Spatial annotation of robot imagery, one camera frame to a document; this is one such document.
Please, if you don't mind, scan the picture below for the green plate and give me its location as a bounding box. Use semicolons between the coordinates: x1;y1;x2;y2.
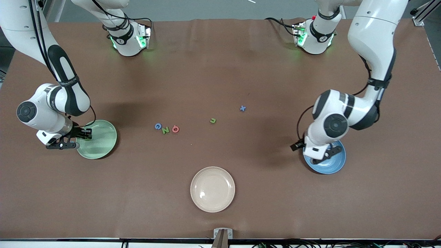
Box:
75;120;117;159

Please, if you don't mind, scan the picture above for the blue plate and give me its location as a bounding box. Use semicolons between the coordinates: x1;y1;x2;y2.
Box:
303;139;346;175

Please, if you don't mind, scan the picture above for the brown table cover mat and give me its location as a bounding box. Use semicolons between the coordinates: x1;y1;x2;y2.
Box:
0;18;441;240

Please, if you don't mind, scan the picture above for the beige plate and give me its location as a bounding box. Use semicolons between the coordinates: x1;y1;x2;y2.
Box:
190;166;236;213

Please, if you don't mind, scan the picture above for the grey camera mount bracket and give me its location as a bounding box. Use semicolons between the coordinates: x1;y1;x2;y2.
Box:
211;228;233;248

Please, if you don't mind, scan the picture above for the black base cable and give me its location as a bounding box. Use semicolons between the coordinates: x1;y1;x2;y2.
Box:
90;0;153;39
265;17;298;37

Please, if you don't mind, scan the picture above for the aluminium frame profile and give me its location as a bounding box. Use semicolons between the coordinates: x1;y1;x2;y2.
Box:
410;0;441;26

